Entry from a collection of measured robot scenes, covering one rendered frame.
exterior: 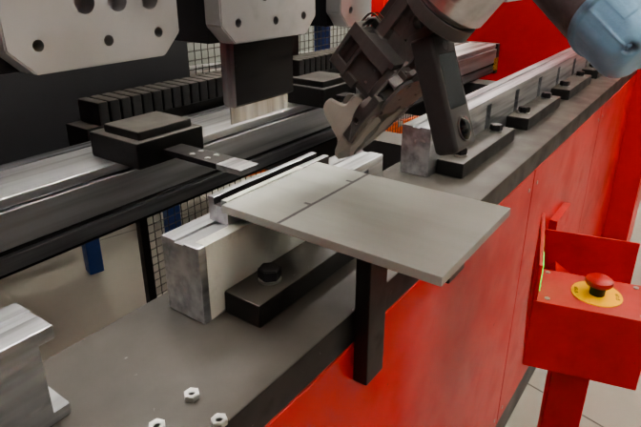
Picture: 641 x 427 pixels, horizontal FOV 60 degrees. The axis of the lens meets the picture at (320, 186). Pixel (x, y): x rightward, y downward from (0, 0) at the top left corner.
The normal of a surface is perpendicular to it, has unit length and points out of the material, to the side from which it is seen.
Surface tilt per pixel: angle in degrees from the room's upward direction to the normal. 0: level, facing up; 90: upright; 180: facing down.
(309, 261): 0
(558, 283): 0
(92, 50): 90
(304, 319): 0
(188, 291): 90
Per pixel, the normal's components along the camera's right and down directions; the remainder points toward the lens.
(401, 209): 0.00, -0.93
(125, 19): 0.81, 0.22
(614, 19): -0.66, 0.14
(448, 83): 0.75, -0.10
